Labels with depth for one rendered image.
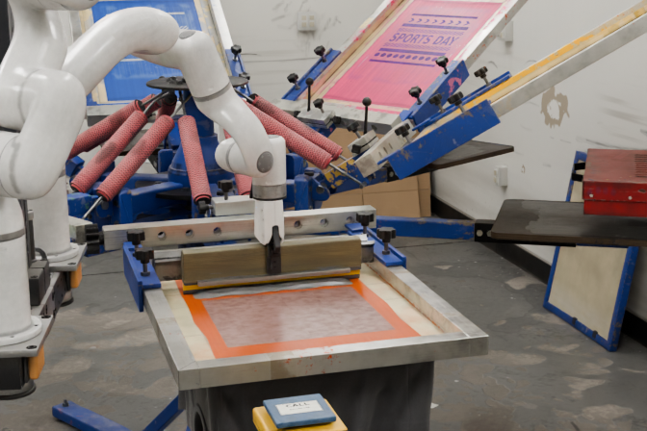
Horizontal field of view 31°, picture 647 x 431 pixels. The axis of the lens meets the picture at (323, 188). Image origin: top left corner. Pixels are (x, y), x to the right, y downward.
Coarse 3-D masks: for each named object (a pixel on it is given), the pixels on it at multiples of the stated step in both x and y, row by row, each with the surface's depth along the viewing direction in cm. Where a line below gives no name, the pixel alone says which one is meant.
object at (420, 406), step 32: (256, 384) 213; (288, 384) 215; (320, 384) 217; (352, 384) 220; (384, 384) 222; (416, 384) 224; (224, 416) 213; (352, 416) 222; (384, 416) 224; (416, 416) 225
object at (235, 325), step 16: (192, 304) 246; (208, 304) 246; (224, 304) 246; (240, 304) 245; (256, 304) 245; (272, 304) 245; (208, 320) 235; (224, 320) 235; (240, 320) 235; (256, 320) 235; (272, 320) 235; (288, 320) 235; (208, 336) 226; (224, 336) 226; (240, 336) 226; (256, 336) 226; (272, 336) 226; (288, 336) 226; (304, 336) 226; (224, 352) 217; (240, 352) 217; (256, 352) 217
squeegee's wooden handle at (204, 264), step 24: (312, 240) 258; (336, 240) 258; (360, 240) 259; (192, 264) 250; (216, 264) 251; (240, 264) 253; (264, 264) 254; (288, 264) 256; (312, 264) 258; (336, 264) 259; (360, 264) 261
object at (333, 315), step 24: (312, 288) 256; (336, 288) 256; (360, 288) 256; (312, 312) 240; (336, 312) 240; (360, 312) 240; (384, 312) 239; (312, 336) 226; (336, 336) 226; (360, 336) 225; (384, 336) 225; (408, 336) 225
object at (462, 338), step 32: (160, 288) 246; (416, 288) 244; (160, 320) 225; (448, 320) 224; (288, 352) 207; (320, 352) 207; (352, 352) 208; (384, 352) 209; (416, 352) 211; (448, 352) 213; (480, 352) 215; (192, 384) 200; (224, 384) 202
